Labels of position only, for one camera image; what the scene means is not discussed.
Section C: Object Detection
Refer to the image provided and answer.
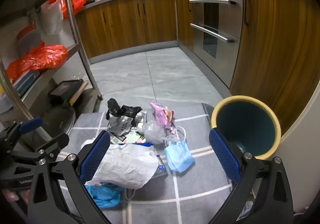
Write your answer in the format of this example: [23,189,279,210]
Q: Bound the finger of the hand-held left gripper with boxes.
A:
[0,117,45,151]
[10,133,70,164]

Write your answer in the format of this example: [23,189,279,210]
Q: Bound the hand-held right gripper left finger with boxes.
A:
[27,130,113,224]

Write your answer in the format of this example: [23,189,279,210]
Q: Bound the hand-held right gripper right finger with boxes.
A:
[207,128,295,224]

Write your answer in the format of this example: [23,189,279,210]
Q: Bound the white paper towel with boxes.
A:
[85,143,159,189]

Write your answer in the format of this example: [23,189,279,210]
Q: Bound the teal yellow-rimmed waste bin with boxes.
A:
[211,95,282,160]

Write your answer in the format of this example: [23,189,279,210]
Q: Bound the blue face mask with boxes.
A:
[164,126,195,173]
[86,183,137,210]

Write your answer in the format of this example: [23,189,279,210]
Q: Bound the blue and silver packet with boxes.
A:
[144,141,168,178]

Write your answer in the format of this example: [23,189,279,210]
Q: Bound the green printed carton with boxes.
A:
[110,131,147,144]

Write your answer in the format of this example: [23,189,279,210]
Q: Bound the white crumpled printed wrapper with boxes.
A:
[107,114,137,139]

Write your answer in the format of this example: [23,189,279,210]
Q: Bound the grey flat box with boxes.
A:
[12,69,42,97]

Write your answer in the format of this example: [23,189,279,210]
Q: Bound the grey checked mat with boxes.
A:
[50,103,252,224]

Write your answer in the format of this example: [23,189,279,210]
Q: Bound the black square tray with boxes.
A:
[49,80,84,109]

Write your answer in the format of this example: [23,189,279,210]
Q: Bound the black plastic bag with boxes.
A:
[105,98,143,126]

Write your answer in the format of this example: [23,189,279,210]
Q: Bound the clear plastic bag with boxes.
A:
[142,120,168,144]

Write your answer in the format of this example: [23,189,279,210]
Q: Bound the large red plastic bag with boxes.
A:
[6,42,68,82]

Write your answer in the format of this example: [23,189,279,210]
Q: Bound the pink snack wrapper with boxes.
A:
[150,101,177,132]

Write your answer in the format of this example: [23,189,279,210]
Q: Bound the red-lidded plastic container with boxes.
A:
[16,24,42,57]

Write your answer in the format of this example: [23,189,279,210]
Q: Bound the hanging white plastic bag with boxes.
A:
[40,0,65,36]

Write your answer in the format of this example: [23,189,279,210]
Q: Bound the metal shelf rack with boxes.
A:
[0,0,103,141]

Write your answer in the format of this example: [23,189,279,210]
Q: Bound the stainless built-in oven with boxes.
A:
[189,0,244,88]

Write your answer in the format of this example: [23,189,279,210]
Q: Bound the wooden kitchen cabinets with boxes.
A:
[75,0,316,130]

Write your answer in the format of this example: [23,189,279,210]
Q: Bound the black wok with wooden handle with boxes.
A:
[25,105,76,144]

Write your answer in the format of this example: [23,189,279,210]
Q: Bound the pan with wooden handle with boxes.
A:
[69,81,89,107]

